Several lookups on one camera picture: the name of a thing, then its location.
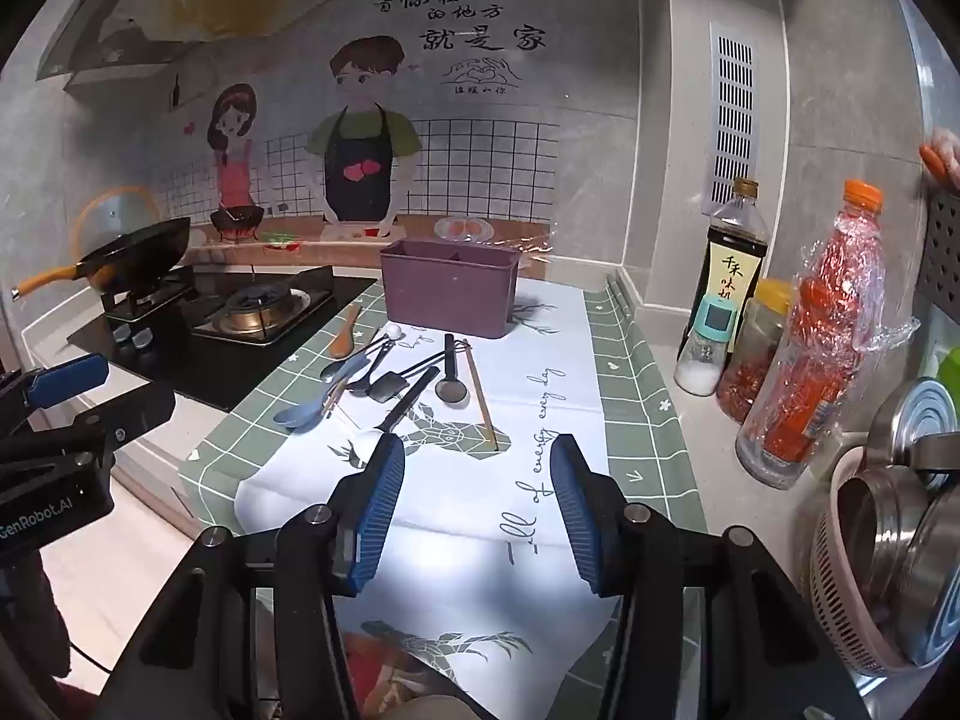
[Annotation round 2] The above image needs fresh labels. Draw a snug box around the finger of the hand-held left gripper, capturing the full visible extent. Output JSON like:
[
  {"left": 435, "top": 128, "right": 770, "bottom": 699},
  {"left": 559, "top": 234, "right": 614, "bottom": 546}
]
[
  {"left": 22, "top": 381, "right": 178, "bottom": 466},
  {"left": 0, "top": 355, "right": 111, "bottom": 421}
]

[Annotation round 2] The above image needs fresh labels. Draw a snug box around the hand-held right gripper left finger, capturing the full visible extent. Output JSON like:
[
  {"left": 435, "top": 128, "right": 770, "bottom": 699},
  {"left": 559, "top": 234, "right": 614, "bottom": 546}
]
[{"left": 94, "top": 431, "right": 410, "bottom": 720}]

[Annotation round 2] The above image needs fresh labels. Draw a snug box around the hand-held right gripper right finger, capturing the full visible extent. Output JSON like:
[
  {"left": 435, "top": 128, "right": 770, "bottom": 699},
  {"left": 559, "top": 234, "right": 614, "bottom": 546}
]
[{"left": 549, "top": 431, "right": 875, "bottom": 720}]

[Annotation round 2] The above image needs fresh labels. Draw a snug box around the black spatula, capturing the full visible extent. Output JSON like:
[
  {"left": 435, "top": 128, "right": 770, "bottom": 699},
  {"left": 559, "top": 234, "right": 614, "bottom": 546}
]
[{"left": 367, "top": 350, "right": 452, "bottom": 403}]

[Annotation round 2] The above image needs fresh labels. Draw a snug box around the black ladle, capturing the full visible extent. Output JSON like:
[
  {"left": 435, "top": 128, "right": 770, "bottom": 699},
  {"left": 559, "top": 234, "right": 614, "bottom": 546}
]
[{"left": 436, "top": 332, "right": 468, "bottom": 404}]

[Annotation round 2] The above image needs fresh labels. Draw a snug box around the wooden spoon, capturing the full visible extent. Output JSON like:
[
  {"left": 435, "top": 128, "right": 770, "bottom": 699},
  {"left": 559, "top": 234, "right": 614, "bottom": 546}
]
[{"left": 328, "top": 305, "right": 362, "bottom": 359}]

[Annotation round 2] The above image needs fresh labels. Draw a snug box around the purple utensil holder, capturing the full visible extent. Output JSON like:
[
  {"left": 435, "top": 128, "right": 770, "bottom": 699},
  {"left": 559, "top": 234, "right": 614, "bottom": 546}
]
[{"left": 379, "top": 237, "right": 521, "bottom": 341}]

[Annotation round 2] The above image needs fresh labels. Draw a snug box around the person's left forearm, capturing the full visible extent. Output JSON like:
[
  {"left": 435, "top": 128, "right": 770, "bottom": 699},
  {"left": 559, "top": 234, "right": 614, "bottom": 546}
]
[{"left": 0, "top": 551, "right": 72, "bottom": 720}]

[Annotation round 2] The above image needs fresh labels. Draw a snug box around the black gas stove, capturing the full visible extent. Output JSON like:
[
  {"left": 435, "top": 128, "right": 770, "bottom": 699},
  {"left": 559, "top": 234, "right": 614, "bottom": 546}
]
[{"left": 66, "top": 264, "right": 378, "bottom": 413}]

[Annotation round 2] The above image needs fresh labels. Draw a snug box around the green white printed mat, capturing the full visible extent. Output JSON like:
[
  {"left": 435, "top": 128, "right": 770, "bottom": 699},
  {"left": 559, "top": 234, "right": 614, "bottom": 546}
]
[{"left": 176, "top": 270, "right": 710, "bottom": 720}]

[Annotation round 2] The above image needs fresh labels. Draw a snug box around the glass lid orange rim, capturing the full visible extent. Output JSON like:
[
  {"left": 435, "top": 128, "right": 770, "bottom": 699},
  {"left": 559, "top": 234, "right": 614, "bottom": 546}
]
[{"left": 71, "top": 186, "right": 162, "bottom": 256}]

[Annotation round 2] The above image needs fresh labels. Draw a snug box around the salt shaker teal lid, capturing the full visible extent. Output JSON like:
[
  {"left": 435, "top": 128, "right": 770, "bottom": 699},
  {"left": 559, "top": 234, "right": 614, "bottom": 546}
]
[{"left": 673, "top": 294, "right": 743, "bottom": 397}]

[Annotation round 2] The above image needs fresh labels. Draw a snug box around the chili jar yellow lid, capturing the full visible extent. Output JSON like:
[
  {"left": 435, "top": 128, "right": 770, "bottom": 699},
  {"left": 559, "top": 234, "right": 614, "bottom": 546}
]
[{"left": 716, "top": 279, "right": 796, "bottom": 425}]

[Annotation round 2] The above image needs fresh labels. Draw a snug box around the pink plastic basket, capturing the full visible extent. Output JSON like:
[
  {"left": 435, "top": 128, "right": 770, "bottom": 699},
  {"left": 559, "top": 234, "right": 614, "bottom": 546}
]
[{"left": 806, "top": 441, "right": 960, "bottom": 680}]

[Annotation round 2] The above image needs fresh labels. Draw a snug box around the orange bottle plastic wrap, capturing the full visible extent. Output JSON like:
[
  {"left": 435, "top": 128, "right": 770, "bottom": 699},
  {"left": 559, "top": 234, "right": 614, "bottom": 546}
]
[{"left": 735, "top": 178, "right": 920, "bottom": 492}]

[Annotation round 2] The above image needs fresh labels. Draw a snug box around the steel cup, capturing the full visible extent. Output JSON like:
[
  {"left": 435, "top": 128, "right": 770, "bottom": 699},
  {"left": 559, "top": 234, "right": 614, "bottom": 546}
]
[{"left": 835, "top": 465, "right": 931, "bottom": 610}]

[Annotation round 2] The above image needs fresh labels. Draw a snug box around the dark sauce bottle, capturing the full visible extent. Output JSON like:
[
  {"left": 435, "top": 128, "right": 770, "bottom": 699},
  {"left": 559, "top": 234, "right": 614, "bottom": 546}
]
[{"left": 677, "top": 178, "right": 770, "bottom": 383}]

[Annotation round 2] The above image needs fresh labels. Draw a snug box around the ringed steel pot lid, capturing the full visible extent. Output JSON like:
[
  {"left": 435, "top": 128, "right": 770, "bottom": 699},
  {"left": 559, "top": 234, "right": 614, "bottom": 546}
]
[{"left": 866, "top": 377, "right": 960, "bottom": 481}]

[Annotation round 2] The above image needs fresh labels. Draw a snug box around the range hood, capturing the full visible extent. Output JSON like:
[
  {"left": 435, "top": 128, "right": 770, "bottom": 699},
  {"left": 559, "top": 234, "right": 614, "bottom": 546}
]
[{"left": 34, "top": 0, "right": 316, "bottom": 91}]

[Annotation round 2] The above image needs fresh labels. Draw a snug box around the green object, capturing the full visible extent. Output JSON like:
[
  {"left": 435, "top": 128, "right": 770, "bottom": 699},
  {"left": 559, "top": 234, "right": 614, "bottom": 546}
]
[{"left": 934, "top": 345, "right": 960, "bottom": 412}]

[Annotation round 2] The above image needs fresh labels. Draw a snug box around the white vent grille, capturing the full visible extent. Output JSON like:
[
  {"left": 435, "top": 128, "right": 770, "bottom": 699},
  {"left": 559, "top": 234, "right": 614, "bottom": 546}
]
[{"left": 709, "top": 22, "right": 781, "bottom": 203}]

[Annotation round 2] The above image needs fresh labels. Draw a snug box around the perforated metal rack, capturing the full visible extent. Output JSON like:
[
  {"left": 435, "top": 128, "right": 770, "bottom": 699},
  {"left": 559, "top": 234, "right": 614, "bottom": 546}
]
[{"left": 911, "top": 191, "right": 960, "bottom": 331}]

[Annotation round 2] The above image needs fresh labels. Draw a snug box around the black wok orange handle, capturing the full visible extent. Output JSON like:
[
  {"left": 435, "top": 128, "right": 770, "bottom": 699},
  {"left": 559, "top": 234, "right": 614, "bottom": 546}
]
[{"left": 11, "top": 216, "right": 192, "bottom": 297}]

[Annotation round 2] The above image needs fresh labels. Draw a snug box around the cartoon wall poster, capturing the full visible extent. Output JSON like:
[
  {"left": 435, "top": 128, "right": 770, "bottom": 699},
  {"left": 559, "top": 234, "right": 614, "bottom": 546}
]
[{"left": 135, "top": 0, "right": 638, "bottom": 269}]

